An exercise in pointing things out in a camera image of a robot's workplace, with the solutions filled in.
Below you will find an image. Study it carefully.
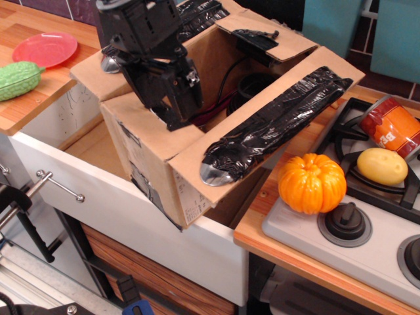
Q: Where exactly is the black gripper finger aluminium tip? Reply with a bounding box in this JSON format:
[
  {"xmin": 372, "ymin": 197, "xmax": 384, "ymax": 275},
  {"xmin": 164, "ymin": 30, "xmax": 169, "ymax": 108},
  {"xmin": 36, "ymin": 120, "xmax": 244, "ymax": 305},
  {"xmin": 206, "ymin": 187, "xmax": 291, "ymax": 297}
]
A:
[{"xmin": 177, "ymin": 58, "xmax": 203, "ymax": 122}]

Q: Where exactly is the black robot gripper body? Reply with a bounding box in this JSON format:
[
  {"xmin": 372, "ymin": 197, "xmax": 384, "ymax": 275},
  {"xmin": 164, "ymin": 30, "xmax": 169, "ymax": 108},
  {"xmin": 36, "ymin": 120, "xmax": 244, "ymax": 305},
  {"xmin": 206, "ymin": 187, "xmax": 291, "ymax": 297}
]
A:
[{"xmin": 96, "ymin": 1, "xmax": 190, "ymax": 131}]

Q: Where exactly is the brown cardboard box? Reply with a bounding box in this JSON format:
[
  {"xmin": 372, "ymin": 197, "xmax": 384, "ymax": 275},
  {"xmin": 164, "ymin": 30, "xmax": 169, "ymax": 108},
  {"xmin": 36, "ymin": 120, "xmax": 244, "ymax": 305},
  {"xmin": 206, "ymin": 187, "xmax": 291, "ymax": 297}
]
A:
[{"xmin": 70, "ymin": 1, "xmax": 364, "ymax": 229}]

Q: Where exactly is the black round cup in box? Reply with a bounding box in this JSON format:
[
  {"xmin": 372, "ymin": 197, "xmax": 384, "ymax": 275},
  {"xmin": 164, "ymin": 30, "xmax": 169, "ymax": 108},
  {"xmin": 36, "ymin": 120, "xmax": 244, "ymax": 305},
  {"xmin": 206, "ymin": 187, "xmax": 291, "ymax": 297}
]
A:
[{"xmin": 226, "ymin": 73, "xmax": 276, "ymax": 116}]

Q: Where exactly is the red plastic plate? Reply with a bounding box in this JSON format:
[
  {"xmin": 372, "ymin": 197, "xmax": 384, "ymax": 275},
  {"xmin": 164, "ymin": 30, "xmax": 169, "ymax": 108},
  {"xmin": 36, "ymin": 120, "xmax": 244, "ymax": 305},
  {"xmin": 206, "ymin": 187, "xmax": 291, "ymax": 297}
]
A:
[{"xmin": 12, "ymin": 32, "xmax": 78, "ymax": 68}]

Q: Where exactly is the green toy bitter gourd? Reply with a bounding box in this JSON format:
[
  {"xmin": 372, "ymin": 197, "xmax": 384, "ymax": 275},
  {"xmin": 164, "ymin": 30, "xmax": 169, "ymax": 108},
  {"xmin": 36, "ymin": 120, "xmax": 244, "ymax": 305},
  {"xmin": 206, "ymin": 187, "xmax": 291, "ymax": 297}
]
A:
[{"xmin": 1, "ymin": 61, "xmax": 45, "ymax": 101}]

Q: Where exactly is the white toy sink cabinet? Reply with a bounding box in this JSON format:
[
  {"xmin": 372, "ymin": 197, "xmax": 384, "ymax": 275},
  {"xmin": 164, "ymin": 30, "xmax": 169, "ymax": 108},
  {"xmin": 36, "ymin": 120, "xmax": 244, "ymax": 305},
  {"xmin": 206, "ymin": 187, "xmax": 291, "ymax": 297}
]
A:
[{"xmin": 10, "ymin": 96, "xmax": 248, "ymax": 306}]

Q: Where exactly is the orange toy pumpkin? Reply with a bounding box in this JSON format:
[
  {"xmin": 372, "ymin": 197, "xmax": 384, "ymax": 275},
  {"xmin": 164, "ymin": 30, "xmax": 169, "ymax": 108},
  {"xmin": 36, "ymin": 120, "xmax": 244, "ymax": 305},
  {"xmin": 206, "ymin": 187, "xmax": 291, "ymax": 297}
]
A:
[{"xmin": 278, "ymin": 153, "xmax": 347, "ymax": 215}]

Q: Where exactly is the red orange toy can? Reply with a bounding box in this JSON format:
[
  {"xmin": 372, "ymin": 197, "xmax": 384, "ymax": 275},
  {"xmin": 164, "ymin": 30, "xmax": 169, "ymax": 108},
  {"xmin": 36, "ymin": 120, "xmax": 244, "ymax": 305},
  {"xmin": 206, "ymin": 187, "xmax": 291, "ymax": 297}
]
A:
[{"xmin": 358, "ymin": 95, "xmax": 419, "ymax": 161}]

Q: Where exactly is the yellow toy potato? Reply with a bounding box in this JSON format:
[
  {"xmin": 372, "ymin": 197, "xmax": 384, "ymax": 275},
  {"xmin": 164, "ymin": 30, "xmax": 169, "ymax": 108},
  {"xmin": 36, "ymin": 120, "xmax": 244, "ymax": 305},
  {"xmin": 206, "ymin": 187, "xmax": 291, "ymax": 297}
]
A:
[{"xmin": 357, "ymin": 148, "xmax": 408, "ymax": 186}]

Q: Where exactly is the black stove knob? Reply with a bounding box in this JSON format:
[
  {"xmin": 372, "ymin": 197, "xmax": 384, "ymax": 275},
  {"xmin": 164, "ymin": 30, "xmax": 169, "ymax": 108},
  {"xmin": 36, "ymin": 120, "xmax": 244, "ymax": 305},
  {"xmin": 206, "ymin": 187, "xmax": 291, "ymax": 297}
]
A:
[
  {"xmin": 317, "ymin": 202, "xmax": 373, "ymax": 248},
  {"xmin": 397, "ymin": 234, "xmax": 419, "ymax": 289}
]

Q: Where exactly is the black metal clamp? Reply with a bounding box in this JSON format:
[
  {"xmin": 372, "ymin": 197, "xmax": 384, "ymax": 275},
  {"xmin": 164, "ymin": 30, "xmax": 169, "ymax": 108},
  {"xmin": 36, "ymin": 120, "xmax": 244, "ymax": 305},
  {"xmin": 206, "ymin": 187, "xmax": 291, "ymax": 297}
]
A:
[{"xmin": 0, "ymin": 165, "xmax": 85, "ymax": 264}]

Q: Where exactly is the grey toy stove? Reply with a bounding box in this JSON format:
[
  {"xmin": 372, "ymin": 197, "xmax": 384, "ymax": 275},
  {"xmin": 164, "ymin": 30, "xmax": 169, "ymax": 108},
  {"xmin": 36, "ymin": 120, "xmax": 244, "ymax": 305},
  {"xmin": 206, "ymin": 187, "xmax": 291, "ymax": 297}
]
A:
[{"xmin": 262, "ymin": 98, "xmax": 419, "ymax": 308}]

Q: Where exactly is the pink cable in box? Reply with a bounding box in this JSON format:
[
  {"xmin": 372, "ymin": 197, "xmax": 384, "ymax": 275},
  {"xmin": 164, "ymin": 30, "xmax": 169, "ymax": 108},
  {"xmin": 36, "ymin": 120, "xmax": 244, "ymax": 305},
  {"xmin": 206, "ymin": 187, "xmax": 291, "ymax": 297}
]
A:
[{"xmin": 193, "ymin": 94, "xmax": 239, "ymax": 125}]

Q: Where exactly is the black usb cable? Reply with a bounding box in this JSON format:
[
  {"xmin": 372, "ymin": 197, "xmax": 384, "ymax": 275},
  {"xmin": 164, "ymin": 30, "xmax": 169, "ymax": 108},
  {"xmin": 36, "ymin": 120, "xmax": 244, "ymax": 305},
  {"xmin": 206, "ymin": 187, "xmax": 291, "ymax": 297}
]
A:
[{"xmin": 196, "ymin": 55, "xmax": 250, "ymax": 127}]

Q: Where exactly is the blue black clamp handle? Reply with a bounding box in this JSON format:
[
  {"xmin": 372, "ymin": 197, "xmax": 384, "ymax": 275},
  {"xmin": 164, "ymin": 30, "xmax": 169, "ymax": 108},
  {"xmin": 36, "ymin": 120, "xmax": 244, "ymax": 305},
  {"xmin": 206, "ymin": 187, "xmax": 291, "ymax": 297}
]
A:
[{"xmin": 116, "ymin": 275, "xmax": 154, "ymax": 315}]

